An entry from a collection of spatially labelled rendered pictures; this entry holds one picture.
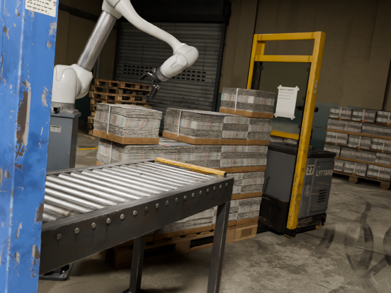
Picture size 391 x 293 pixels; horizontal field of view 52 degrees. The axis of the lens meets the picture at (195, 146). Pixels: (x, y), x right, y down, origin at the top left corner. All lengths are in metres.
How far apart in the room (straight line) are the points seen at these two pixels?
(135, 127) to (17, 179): 1.87
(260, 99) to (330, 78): 5.94
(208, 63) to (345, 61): 3.26
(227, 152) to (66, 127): 1.33
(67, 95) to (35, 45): 1.72
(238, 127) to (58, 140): 1.45
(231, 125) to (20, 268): 2.54
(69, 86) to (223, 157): 1.34
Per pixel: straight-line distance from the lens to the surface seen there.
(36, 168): 0.80
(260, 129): 3.46
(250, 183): 3.50
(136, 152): 2.65
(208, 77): 10.26
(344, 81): 9.24
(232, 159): 3.27
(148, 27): 2.49
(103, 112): 2.77
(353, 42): 9.33
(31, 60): 0.76
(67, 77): 2.48
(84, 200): 1.43
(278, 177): 4.03
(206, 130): 3.01
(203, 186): 1.79
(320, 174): 4.09
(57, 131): 2.47
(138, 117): 2.60
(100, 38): 2.66
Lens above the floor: 1.19
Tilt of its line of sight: 7 degrees down
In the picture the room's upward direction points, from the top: 7 degrees clockwise
